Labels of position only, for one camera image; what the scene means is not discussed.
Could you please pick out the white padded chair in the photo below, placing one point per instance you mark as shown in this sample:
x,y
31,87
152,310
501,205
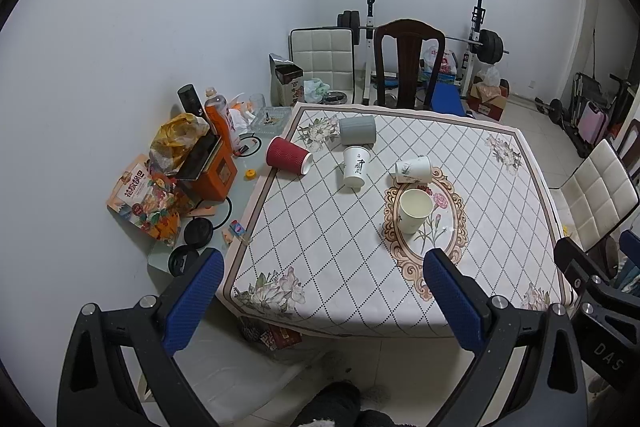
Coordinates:
x,y
595,187
322,57

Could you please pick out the white and red plastic bag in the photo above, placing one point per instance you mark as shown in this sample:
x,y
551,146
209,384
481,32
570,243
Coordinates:
x,y
440,59

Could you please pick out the dark and beige tea box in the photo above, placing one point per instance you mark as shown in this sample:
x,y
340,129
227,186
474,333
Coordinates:
x,y
287,84

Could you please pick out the black scooter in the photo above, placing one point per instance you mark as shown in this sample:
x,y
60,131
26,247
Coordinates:
x,y
622,102

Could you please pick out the floral printed tablecloth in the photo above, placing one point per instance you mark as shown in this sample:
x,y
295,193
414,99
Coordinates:
x,y
325,232

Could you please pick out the glass side table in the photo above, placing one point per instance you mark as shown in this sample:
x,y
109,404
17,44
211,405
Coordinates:
x,y
247,199

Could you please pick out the black round lid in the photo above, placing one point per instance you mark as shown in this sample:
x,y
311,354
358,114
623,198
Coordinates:
x,y
198,232
182,261

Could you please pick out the orange box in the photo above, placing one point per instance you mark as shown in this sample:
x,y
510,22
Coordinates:
x,y
215,174

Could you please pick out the white cup with black print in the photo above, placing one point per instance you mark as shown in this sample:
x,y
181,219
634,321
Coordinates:
x,y
356,167

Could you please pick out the clear drinking glass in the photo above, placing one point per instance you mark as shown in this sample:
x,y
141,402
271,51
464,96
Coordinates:
x,y
256,103

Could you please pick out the yellow plastic bag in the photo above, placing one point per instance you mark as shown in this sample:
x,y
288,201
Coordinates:
x,y
175,137

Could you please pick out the brown cardboard box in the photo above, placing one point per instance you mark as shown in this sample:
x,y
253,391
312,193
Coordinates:
x,y
487,99

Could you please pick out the black fuzzy slipper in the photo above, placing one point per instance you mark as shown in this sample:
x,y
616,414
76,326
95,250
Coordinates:
x,y
330,404

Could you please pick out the black dumbbell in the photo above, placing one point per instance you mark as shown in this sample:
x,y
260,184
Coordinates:
x,y
550,109

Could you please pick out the blue weight bench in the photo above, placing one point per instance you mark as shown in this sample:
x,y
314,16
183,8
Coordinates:
x,y
447,99

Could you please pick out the orange drink bottle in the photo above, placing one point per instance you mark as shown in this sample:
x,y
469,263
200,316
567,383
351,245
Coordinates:
x,y
217,119

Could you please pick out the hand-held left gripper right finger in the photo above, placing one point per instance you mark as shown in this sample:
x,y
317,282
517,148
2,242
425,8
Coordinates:
x,y
450,302

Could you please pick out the dark wooden chair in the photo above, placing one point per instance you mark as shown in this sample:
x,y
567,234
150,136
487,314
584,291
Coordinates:
x,y
407,32

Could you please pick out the white barbell rack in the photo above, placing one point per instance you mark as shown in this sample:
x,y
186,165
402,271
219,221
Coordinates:
x,y
369,37

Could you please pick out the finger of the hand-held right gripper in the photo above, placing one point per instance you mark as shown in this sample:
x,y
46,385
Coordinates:
x,y
575,259
632,249

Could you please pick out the yellow bottle cap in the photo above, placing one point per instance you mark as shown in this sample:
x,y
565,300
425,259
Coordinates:
x,y
250,174

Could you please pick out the glass ashtray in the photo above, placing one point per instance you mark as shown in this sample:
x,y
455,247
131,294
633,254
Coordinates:
x,y
270,122

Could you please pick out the white cup with green print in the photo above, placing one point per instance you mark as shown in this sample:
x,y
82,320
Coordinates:
x,y
412,169

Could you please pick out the black bottle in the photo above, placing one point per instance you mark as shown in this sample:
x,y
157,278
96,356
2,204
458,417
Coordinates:
x,y
189,99

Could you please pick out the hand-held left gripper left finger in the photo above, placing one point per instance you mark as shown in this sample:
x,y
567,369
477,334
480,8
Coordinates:
x,y
200,292

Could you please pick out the colourful snack bag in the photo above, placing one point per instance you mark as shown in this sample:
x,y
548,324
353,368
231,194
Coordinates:
x,y
140,192

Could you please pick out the black barbell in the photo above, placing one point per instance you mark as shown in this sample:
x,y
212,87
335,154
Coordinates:
x,y
492,44

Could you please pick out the green plastic bag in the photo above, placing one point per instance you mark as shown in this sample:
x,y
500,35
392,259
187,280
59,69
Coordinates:
x,y
315,91

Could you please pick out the red package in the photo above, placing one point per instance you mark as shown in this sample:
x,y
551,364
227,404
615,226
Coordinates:
x,y
275,337

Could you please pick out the round metal dish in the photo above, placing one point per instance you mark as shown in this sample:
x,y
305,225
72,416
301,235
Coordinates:
x,y
335,97

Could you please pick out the small blue packet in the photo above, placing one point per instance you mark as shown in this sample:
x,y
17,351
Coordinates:
x,y
239,229

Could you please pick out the red ribbed paper cup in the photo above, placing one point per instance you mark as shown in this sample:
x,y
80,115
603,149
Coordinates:
x,y
287,155

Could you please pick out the grey cup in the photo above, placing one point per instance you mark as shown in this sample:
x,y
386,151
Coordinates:
x,y
357,130

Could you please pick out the pink suitcase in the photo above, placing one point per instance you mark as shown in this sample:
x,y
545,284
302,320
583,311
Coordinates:
x,y
594,122

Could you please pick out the plain cream paper cup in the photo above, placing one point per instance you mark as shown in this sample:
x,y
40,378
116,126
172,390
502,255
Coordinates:
x,y
415,209

